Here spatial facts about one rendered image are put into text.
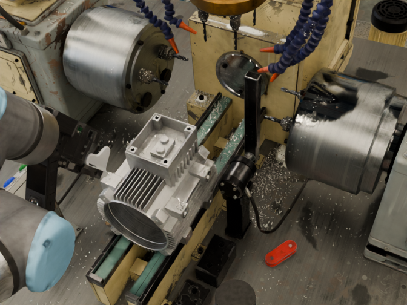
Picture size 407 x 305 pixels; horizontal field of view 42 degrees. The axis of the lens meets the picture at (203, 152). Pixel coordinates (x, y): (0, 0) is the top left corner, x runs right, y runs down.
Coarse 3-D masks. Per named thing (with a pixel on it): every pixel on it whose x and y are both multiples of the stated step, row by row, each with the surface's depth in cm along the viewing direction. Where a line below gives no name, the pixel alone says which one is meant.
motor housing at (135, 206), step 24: (120, 168) 114; (216, 168) 117; (120, 192) 105; (144, 192) 105; (168, 192) 108; (192, 192) 110; (120, 216) 117; (144, 216) 120; (192, 216) 112; (144, 240) 117; (168, 240) 108
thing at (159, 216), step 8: (200, 152) 113; (208, 152) 114; (200, 160) 114; (104, 192) 107; (112, 192) 108; (104, 200) 108; (160, 208) 104; (152, 216) 104; (160, 216) 103; (168, 216) 104; (160, 224) 104
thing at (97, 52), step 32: (96, 32) 131; (128, 32) 129; (160, 32) 136; (64, 64) 137; (96, 64) 130; (128, 64) 128; (160, 64) 141; (96, 96) 138; (128, 96) 133; (160, 96) 148
